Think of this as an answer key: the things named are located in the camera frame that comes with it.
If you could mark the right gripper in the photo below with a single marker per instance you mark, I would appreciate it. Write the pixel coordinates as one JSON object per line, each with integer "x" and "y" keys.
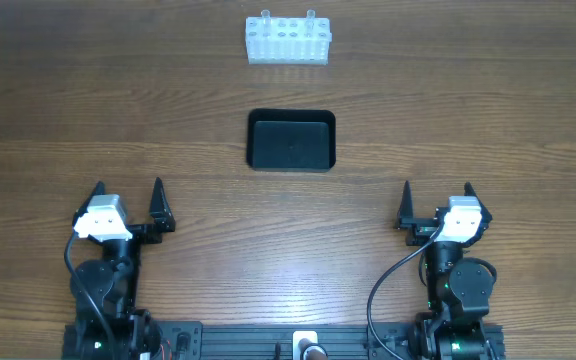
{"x": 420, "y": 231}

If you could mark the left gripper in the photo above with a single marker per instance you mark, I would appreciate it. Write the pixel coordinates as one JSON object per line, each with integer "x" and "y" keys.
{"x": 145, "y": 234}

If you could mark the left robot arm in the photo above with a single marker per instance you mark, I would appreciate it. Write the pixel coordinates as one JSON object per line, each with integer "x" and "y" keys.
{"x": 98, "y": 285}

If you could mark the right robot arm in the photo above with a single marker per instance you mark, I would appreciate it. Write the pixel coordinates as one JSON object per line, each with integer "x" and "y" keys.
{"x": 468, "y": 287}

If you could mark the black tray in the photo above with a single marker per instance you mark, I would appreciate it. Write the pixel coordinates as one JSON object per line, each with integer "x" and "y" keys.
{"x": 290, "y": 145}

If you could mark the white test tube rack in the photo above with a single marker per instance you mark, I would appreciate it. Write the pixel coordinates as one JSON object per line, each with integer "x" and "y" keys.
{"x": 288, "y": 50}

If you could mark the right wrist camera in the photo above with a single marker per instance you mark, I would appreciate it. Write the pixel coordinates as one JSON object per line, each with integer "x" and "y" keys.
{"x": 463, "y": 217}

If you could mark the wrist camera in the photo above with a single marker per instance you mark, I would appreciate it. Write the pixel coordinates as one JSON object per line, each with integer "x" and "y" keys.
{"x": 463, "y": 217}
{"x": 103, "y": 217}

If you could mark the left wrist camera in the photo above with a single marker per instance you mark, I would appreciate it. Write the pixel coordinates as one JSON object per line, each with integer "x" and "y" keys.
{"x": 103, "y": 217}

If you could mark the mounting rail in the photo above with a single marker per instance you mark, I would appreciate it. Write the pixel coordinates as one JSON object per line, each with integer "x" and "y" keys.
{"x": 248, "y": 342}

